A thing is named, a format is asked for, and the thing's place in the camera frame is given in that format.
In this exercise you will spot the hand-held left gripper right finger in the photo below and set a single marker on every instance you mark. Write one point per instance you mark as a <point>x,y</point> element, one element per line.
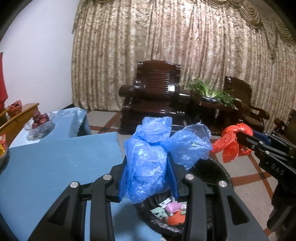
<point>174,183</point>

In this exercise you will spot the glass fruit bowl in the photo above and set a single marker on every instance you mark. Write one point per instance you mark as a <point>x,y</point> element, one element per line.
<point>40,132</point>

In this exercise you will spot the dark wooden side table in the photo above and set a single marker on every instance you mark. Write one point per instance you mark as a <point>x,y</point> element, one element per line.
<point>208,115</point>

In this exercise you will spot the red cloth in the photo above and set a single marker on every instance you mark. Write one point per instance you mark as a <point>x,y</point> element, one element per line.
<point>2,88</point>

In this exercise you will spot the beige patterned curtain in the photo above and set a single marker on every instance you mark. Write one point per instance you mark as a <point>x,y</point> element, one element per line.
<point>161,34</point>

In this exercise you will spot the orange foam net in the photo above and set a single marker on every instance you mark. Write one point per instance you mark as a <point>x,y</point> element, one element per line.
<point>175,219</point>

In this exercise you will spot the glass snack bowl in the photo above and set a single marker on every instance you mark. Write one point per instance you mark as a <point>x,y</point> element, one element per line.
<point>4,160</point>

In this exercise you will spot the blue plastic bag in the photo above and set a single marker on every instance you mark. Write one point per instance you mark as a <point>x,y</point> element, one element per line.
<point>148,157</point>

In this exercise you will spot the black trash bin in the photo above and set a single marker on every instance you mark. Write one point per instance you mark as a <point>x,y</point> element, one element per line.
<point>208,166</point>

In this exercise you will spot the potted green plant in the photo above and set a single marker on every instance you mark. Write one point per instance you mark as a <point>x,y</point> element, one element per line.
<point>210,92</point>

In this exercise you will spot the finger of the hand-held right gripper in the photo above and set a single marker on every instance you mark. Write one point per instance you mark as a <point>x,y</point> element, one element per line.
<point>247,140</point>
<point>262,136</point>

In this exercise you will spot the pile of red apples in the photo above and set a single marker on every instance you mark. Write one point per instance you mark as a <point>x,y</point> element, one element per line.
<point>39,119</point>

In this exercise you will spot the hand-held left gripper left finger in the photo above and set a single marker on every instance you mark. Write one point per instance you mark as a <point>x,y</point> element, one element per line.
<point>122,188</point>

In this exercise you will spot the red plastic bag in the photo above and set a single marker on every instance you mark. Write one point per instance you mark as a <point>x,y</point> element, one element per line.
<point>229,148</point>

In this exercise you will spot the pink wrapper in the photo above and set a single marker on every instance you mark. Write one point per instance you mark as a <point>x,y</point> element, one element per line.
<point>173,207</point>

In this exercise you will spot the green wrapper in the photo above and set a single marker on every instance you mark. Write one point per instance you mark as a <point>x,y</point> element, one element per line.
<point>159,212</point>

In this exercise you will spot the red basket ornament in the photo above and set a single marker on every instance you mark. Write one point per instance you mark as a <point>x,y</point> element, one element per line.
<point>15,109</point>

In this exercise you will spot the dark wooden armchair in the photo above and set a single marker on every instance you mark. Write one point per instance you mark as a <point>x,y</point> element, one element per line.
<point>152,92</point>
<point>284,126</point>
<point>240,92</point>

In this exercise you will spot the blue tablecloth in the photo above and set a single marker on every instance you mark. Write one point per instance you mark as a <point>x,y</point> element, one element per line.
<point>57,162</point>
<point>67,125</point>

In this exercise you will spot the wooden cabinet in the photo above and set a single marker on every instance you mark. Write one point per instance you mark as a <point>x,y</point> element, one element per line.
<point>25,111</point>

